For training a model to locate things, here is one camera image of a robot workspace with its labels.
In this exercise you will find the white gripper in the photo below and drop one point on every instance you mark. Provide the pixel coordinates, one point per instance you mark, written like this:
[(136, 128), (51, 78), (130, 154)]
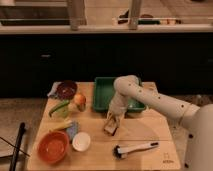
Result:
[(117, 108)]

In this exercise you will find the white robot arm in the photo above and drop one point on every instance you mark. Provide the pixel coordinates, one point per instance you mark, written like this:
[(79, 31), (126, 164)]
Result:
[(197, 120)]

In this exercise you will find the green plastic tray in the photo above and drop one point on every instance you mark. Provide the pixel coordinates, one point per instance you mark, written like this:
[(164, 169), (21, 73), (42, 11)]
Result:
[(104, 91)]

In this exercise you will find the small white bowl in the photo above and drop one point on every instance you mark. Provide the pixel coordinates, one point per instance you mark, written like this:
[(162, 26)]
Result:
[(81, 141)]

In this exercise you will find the orange fruit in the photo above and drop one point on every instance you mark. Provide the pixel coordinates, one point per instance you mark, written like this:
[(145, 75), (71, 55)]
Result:
[(79, 99)]

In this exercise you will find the blue grey cloth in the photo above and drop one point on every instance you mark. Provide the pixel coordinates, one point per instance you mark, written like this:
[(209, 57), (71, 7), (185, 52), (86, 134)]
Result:
[(72, 130)]

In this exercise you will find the green vegetable toy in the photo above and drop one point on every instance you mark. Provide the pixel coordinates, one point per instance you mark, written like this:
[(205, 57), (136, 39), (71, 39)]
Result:
[(61, 108)]

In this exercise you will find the dark red bowl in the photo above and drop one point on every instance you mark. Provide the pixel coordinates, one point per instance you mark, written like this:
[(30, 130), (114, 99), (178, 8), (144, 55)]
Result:
[(66, 89)]

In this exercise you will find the grey cloth under bowl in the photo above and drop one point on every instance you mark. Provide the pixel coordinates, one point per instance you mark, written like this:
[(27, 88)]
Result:
[(52, 93)]

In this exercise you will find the orange bowl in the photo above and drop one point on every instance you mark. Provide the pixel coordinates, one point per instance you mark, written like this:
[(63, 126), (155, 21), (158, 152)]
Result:
[(53, 147)]

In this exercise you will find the black rod stand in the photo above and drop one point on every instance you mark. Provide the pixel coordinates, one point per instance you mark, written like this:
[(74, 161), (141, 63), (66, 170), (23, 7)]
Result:
[(16, 150)]

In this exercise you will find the white handled brush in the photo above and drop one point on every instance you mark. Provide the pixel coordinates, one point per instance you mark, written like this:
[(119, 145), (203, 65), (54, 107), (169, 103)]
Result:
[(120, 152)]

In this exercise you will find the right wooden post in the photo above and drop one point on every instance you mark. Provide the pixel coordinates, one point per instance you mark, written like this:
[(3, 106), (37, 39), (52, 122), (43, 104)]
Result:
[(134, 14)]

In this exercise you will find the wooden post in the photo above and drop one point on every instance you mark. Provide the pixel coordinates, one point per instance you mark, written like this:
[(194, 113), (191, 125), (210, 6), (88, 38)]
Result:
[(76, 13), (134, 14)]

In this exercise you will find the left wooden post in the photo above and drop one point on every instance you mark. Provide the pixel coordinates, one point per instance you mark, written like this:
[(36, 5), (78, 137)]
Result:
[(76, 13)]

